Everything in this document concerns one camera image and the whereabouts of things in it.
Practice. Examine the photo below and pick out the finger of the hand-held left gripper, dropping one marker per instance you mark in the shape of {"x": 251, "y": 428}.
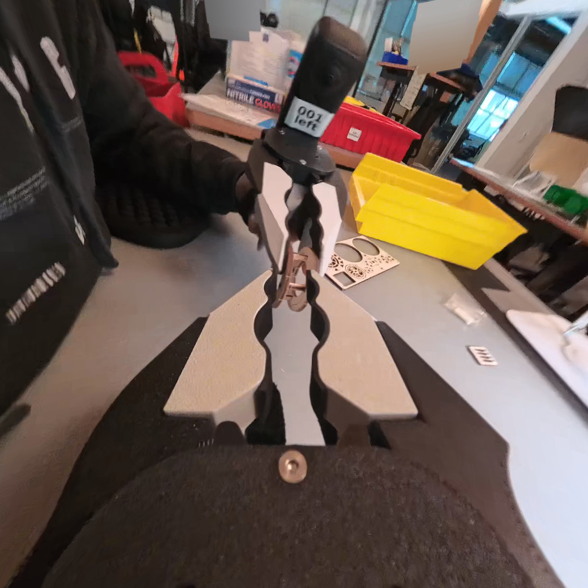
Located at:
{"x": 329, "y": 215}
{"x": 271, "y": 205}

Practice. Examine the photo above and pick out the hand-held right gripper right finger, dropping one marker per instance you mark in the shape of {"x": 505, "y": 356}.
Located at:
{"x": 362, "y": 367}

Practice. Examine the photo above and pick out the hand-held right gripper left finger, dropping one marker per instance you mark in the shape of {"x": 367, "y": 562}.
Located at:
{"x": 219, "y": 367}

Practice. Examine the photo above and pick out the wooden spool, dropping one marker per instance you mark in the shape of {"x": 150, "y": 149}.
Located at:
{"x": 298, "y": 301}

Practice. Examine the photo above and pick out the wooden standing desk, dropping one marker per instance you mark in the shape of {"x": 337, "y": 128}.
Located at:
{"x": 427, "y": 80}

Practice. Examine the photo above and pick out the person's left hand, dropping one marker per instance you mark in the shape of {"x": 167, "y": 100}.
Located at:
{"x": 254, "y": 228}

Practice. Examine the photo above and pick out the laser-cut wooden sheet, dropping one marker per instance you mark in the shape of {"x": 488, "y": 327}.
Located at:
{"x": 382, "y": 263}

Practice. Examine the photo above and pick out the red plastic tote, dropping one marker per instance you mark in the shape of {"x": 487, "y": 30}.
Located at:
{"x": 371, "y": 132}

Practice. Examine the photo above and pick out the blue glove box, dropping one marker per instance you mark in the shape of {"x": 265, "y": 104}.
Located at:
{"x": 251, "y": 93}

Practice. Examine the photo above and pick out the white wipes canister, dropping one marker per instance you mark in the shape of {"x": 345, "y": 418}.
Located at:
{"x": 294, "y": 65}

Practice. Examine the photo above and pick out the yellow plastic bin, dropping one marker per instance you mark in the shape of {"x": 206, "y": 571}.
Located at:
{"x": 434, "y": 221}

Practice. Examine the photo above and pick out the white cardboard box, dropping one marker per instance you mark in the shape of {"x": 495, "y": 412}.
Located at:
{"x": 262, "y": 55}

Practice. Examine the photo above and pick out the clear plastic bag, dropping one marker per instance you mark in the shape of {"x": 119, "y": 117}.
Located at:
{"x": 463, "y": 310}

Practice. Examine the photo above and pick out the small slotted wooden piece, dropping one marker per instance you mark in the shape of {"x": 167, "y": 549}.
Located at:
{"x": 482, "y": 356}

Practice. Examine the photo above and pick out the blue storage bin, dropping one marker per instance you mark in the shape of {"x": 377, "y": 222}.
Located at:
{"x": 396, "y": 57}

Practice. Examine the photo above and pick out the red plastic basket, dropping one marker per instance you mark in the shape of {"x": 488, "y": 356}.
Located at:
{"x": 151, "y": 79}

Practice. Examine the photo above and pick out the white flat device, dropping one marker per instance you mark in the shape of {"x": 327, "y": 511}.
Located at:
{"x": 542, "y": 340}

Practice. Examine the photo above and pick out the wooden side table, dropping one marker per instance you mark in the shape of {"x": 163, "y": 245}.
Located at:
{"x": 512, "y": 194}

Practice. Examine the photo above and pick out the person's black hoodie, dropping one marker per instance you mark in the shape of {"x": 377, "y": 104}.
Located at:
{"x": 36, "y": 229}

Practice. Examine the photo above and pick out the green plastic object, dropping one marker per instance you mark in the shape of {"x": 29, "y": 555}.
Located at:
{"x": 566, "y": 200}

